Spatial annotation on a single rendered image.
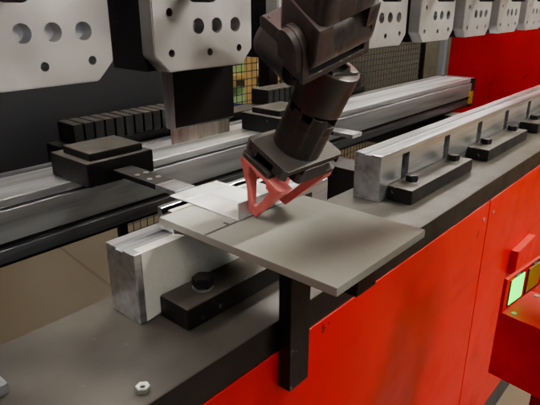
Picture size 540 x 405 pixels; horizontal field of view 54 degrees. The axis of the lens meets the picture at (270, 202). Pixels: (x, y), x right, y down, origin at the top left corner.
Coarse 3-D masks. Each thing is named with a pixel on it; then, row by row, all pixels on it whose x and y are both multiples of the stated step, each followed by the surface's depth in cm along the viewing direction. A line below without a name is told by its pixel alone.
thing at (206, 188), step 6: (198, 186) 75; (204, 186) 75; (210, 186) 75; (216, 186) 75; (222, 186) 75; (180, 192) 73; (186, 192) 73; (192, 192) 73; (198, 192) 73; (204, 192) 73; (180, 198) 71; (186, 198) 71
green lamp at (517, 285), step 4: (524, 272) 87; (520, 276) 86; (524, 276) 87; (512, 280) 85; (516, 280) 86; (520, 280) 87; (512, 284) 85; (516, 284) 86; (520, 284) 87; (512, 288) 85; (516, 288) 86; (520, 288) 88; (512, 292) 86; (516, 292) 87; (520, 292) 88; (512, 296) 86; (516, 296) 87; (520, 296) 89; (512, 300) 87; (508, 304) 86
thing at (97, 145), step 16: (80, 144) 85; (96, 144) 85; (112, 144) 85; (128, 144) 85; (64, 160) 83; (80, 160) 81; (96, 160) 81; (112, 160) 82; (128, 160) 84; (144, 160) 86; (64, 176) 84; (80, 176) 80; (96, 176) 80; (112, 176) 82; (128, 176) 80; (144, 176) 79; (160, 176) 79; (176, 192) 73
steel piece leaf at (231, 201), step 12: (216, 192) 73; (228, 192) 73; (240, 192) 73; (204, 204) 69; (216, 204) 69; (228, 204) 69; (240, 204) 64; (276, 204) 69; (228, 216) 65; (240, 216) 64
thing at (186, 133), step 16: (176, 80) 63; (192, 80) 65; (208, 80) 67; (224, 80) 69; (176, 96) 64; (192, 96) 66; (208, 96) 68; (224, 96) 70; (176, 112) 65; (192, 112) 66; (208, 112) 68; (224, 112) 71; (176, 128) 65; (192, 128) 68; (208, 128) 70; (224, 128) 73; (176, 144) 67
